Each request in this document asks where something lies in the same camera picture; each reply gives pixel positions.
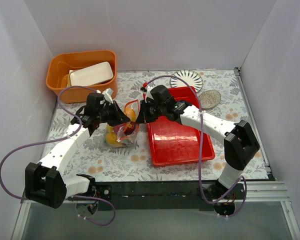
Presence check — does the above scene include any red apple toy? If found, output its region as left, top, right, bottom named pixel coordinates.
left=113, top=124, right=126, bottom=138

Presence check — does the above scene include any yellow orange mango toy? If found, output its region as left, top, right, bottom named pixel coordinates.
left=124, top=107, right=137, bottom=122

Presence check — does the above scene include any yellow corn cob toy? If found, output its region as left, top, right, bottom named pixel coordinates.
left=106, top=125, right=114, bottom=133

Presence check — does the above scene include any dark purple fruit toy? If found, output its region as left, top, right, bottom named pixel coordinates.
left=124, top=121, right=136, bottom=136

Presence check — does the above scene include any clear zip top bag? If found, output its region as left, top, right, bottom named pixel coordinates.
left=104, top=99, right=140, bottom=148

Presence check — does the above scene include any orange fruit toy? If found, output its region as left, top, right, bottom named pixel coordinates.
left=105, top=132, right=122, bottom=148

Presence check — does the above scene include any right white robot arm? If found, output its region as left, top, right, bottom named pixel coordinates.
left=136, top=85, right=260, bottom=199

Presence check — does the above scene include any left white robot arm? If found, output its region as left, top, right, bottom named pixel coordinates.
left=25, top=88, right=130, bottom=209

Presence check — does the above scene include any yellow item in tub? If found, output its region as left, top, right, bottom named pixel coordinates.
left=61, top=70, right=73, bottom=88

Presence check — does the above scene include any red plastic tray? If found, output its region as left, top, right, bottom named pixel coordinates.
left=147, top=86, right=215, bottom=167

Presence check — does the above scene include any striped round plate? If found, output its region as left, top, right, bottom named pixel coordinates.
left=170, top=69, right=204, bottom=92

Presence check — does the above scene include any white rectangular dish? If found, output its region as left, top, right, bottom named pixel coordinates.
left=66, top=61, right=114, bottom=87

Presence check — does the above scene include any speckled grey round dish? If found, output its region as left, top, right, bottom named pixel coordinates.
left=198, top=90, right=221, bottom=110

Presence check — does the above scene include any orange plastic tub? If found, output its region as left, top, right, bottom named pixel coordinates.
left=46, top=50, right=118, bottom=104

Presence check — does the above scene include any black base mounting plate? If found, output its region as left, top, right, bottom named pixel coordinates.
left=76, top=180, right=248, bottom=216

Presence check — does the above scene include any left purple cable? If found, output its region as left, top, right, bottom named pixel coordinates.
left=0, top=85, right=117, bottom=227

